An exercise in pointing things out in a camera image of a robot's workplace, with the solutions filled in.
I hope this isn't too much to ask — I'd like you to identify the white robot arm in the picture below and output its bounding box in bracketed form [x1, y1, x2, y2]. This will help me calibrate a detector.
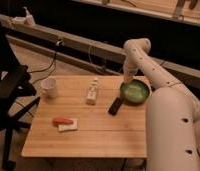
[123, 38, 200, 171]

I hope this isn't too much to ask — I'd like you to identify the white bottle on table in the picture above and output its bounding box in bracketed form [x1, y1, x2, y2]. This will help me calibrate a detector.
[86, 78, 98, 105]

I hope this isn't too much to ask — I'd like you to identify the wooden table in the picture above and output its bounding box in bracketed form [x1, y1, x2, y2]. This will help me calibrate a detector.
[22, 75, 146, 158]

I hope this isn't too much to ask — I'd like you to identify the white cup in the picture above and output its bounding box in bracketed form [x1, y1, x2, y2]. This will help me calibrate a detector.
[41, 77, 57, 98]

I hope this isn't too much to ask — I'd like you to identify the orange carrot toy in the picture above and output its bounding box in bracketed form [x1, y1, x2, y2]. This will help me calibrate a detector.
[52, 117, 73, 126]

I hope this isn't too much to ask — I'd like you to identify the black office chair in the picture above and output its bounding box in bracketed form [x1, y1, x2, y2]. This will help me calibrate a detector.
[0, 22, 40, 171]

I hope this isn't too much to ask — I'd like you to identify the green frying pan black handle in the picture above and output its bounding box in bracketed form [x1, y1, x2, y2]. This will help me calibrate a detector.
[108, 79, 150, 116]

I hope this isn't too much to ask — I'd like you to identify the white cable on rail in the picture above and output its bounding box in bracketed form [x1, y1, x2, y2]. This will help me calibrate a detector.
[87, 42, 126, 75]

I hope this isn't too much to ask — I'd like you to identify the long grey beam rail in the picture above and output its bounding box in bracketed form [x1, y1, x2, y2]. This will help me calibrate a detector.
[0, 14, 200, 89]

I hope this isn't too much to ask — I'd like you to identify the black cable left floor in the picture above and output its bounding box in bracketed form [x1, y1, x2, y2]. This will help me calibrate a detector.
[27, 40, 64, 85]

